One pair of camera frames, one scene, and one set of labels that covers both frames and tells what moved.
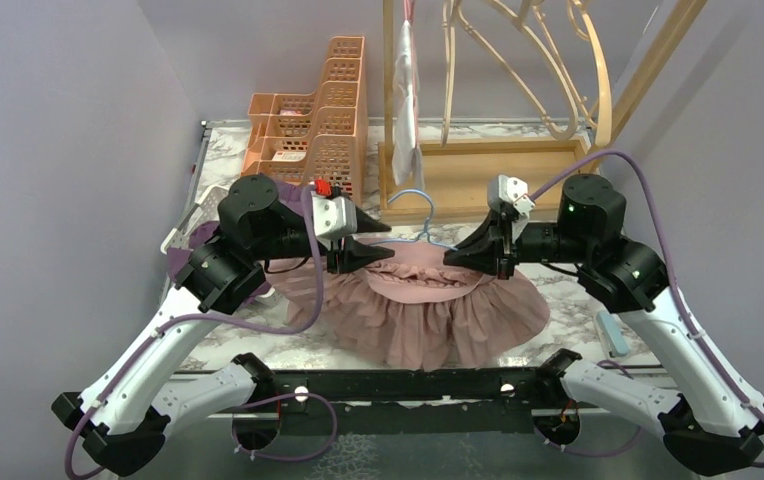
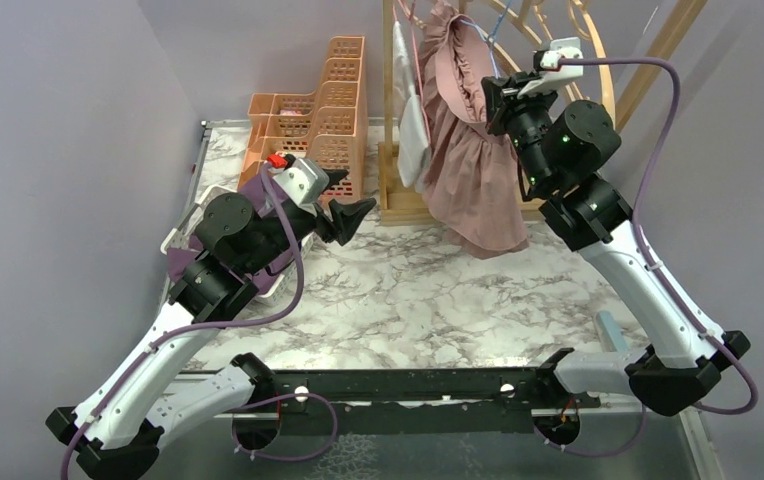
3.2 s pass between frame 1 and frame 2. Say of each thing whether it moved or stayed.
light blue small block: stayed
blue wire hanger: moved
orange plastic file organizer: stayed
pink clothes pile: moved
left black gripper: moved
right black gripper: moved
